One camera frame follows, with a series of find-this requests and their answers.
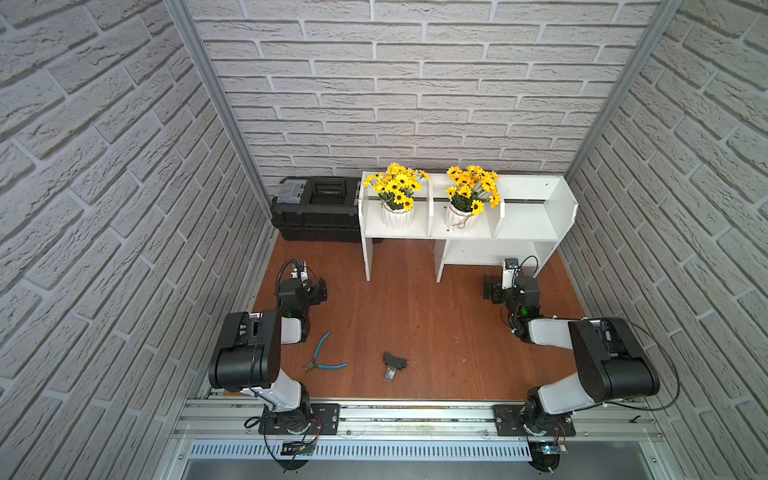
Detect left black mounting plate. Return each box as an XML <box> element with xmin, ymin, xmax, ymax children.
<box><xmin>258</xmin><ymin>402</ymin><xmax>341</xmax><ymax>437</ymax></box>

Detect blue handled pliers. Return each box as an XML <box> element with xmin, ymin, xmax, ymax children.
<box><xmin>302</xmin><ymin>331</ymin><xmax>349</xmax><ymax>373</ymax></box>

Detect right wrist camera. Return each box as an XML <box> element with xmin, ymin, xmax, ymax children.
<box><xmin>501</xmin><ymin>257</ymin><xmax>520</xmax><ymax>290</ymax></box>

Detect black plastic toolbox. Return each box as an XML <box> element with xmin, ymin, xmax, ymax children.
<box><xmin>271</xmin><ymin>176</ymin><xmax>361</xmax><ymax>243</ymax></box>

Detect white ventilation grille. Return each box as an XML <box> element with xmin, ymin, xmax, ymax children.
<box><xmin>189</xmin><ymin>439</ymin><xmax>532</xmax><ymax>462</ymax></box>

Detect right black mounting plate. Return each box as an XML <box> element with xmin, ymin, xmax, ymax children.
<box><xmin>492</xmin><ymin>404</ymin><xmax>576</xmax><ymax>437</ymax></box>

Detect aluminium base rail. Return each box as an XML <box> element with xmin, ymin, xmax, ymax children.
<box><xmin>171</xmin><ymin>396</ymin><xmax>666</xmax><ymax>444</ymax></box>

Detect small black gadget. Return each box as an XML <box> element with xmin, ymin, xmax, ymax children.
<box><xmin>382</xmin><ymin>352</ymin><xmax>408</xmax><ymax>381</ymax></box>

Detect black mounting plate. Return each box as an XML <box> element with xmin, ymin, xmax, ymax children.
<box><xmin>258</xmin><ymin>402</ymin><xmax>341</xmax><ymax>437</ymax></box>
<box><xmin>492</xmin><ymin>404</ymin><xmax>576</xmax><ymax>437</ymax></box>

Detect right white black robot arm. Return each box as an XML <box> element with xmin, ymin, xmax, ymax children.
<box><xmin>483</xmin><ymin>275</ymin><xmax>661</xmax><ymax>436</ymax></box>

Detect white wooden shelf unit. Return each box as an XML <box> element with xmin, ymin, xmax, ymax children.
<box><xmin>358</xmin><ymin>174</ymin><xmax>578</xmax><ymax>280</ymax></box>

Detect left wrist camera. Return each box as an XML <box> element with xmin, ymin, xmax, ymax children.
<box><xmin>291</xmin><ymin>260</ymin><xmax>309</xmax><ymax>281</ymax></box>

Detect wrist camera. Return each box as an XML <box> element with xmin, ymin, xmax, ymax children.
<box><xmin>291</xmin><ymin>260</ymin><xmax>309</xmax><ymax>281</ymax></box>
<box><xmin>501</xmin><ymin>257</ymin><xmax>520</xmax><ymax>290</ymax></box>

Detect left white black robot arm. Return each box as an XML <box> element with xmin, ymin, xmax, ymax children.
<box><xmin>208</xmin><ymin>278</ymin><xmax>328</xmax><ymax>434</ymax></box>

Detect sunflower pot white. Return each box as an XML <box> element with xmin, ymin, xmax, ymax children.
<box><xmin>363</xmin><ymin>163</ymin><xmax>430</xmax><ymax>231</ymax></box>
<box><xmin>445</xmin><ymin>165</ymin><xmax>502</xmax><ymax>232</ymax></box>

